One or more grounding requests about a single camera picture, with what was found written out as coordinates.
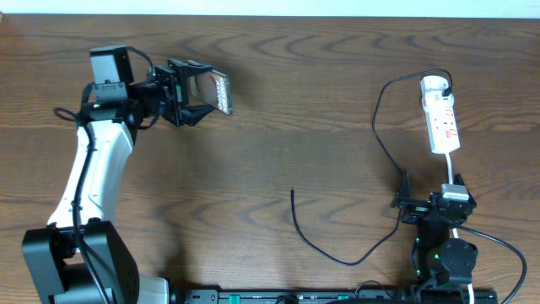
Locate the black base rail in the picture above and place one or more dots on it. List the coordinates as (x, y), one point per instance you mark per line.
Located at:
(368, 294)

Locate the bronze Galaxy smartphone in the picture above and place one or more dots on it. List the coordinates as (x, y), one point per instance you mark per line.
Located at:
(213, 88)

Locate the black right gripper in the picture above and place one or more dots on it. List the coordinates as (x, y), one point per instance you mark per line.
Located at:
(417, 209)

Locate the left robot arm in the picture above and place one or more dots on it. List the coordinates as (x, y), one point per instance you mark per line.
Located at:
(79, 257)

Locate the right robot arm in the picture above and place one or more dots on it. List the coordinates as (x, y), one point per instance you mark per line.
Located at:
(443, 261)

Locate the white power strip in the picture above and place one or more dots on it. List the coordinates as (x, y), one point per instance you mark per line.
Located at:
(441, 122)

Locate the white charger plug adapter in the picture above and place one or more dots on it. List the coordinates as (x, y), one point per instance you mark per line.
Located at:
(433, 82)

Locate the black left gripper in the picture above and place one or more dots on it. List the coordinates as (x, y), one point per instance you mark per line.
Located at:
(176, 89)

